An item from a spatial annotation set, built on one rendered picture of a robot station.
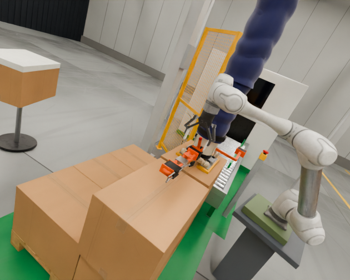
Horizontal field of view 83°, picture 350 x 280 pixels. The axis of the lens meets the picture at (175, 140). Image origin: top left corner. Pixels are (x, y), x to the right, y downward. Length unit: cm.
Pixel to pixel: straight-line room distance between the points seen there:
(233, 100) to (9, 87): 203
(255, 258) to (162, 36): 1116
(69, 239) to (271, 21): 169
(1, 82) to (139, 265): 200
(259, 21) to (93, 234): 146
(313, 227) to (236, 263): 75
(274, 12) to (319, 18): 978
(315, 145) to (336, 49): 1007
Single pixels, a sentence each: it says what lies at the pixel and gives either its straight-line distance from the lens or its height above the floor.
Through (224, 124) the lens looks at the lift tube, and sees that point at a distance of 147.
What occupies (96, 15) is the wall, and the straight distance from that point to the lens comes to 1453.
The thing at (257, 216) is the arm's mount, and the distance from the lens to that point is 170.
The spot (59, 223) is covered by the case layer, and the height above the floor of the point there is 54.
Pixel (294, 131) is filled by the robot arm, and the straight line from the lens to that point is 132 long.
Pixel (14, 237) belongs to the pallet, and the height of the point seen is 10.
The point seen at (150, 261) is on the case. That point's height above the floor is 86.
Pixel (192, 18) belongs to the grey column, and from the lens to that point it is 286.
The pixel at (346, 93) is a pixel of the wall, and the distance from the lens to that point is 1128.
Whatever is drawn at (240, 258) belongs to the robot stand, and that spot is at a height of 37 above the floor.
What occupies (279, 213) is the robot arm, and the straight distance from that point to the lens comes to 176.
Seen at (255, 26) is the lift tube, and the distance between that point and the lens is 145.
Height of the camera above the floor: 161
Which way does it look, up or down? 22 degrees down
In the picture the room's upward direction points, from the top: 23 degrees clockwise
